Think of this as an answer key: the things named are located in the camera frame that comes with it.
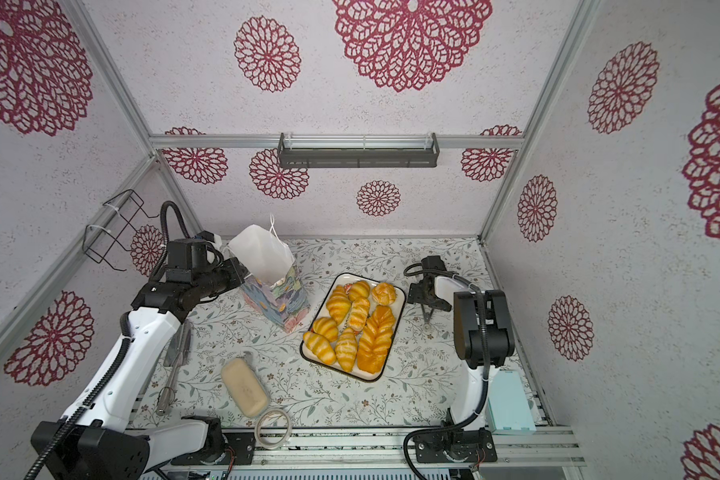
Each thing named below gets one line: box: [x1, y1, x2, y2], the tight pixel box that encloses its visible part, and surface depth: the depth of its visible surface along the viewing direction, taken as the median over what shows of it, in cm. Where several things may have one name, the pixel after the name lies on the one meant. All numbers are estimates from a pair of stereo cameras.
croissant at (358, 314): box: [348, 299, 370, 332], surface depth 96 cm
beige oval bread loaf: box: [221, 358, 268, 418], surface depth 81 cm
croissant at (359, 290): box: [348, 280, 371, 301], surface depth 102 cm
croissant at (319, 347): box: [303, 331, 337, 365], surface depth 89 cm
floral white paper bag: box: [223, 224, 310, 333], surface depth 90 cm
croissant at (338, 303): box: [326, 285, 351, 325], surface depth 99 cm
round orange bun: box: [371, 282, 397, 306], surface depth 102 cm
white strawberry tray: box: [300, 272, 407, 382], surface depth 93 cm
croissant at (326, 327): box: [312, 317, 339, 343], surface depth 92 cm
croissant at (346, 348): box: [335, 327, 358, 372], surface depth 89 cm
